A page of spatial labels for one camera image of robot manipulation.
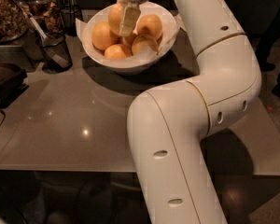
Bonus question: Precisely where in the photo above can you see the orange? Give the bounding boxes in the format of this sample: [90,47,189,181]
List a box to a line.
[132,35,159,55]
[91,21,119,50]
[136,14,162,40]
[105,44,132,60]
[108,3,124,36]

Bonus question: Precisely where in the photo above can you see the small black mesh cup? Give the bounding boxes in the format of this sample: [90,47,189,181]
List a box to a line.
[61,5,83,36]

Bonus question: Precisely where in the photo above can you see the white ceramic bowl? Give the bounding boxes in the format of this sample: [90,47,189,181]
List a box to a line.
[76,2,179,75]

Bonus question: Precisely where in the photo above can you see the black mesh cup with utensils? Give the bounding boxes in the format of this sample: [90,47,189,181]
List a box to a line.
[36,33,72,74]

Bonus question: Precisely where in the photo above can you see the dark brown box device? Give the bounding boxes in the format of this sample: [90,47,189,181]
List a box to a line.
[0,63,27,108]

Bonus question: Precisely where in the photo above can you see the large glass jar of snacks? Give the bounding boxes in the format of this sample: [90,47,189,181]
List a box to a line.
[0,0,28,44]

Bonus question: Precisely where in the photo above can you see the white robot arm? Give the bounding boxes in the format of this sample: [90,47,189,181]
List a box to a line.
[127,0,261,224]

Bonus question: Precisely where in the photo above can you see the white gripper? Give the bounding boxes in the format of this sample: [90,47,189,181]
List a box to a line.
[117,0,148,36]

